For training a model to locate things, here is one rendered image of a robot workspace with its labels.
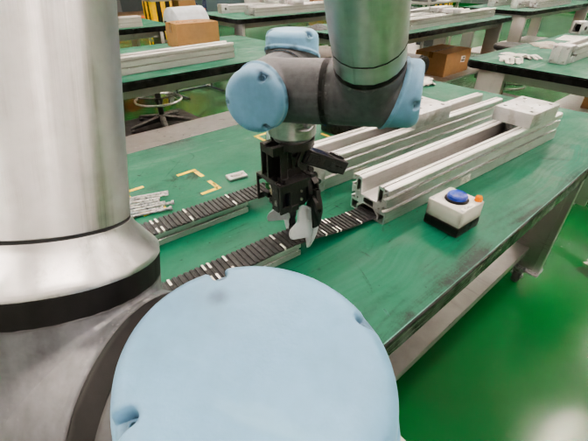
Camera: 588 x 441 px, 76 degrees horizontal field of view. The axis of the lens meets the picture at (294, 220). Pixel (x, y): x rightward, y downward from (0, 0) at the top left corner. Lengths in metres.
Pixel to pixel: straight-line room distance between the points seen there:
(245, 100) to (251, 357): 0.33
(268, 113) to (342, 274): 0.35
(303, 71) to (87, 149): 0.30
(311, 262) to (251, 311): 0.53
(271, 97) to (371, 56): 0.12
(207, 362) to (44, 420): 0.08
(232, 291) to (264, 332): 0.03
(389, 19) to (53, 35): 0.25
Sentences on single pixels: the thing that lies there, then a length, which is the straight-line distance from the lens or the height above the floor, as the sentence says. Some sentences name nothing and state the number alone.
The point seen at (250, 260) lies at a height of 0.81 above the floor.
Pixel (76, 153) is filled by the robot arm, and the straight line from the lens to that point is 0.20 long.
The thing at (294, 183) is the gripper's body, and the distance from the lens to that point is 0.60.
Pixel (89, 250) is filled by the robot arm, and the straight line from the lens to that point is 0.21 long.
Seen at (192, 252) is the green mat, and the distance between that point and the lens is 0.75.
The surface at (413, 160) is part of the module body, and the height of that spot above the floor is 0.86.
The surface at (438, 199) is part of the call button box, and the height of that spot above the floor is 0.84.
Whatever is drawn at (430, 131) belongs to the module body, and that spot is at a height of 0.84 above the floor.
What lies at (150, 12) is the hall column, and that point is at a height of 0.69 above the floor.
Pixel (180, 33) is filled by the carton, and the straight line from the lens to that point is 2.84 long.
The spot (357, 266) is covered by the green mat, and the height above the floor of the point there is 0.78.
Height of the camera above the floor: 1.24
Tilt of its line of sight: 34 degrees down
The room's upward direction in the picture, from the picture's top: straight up
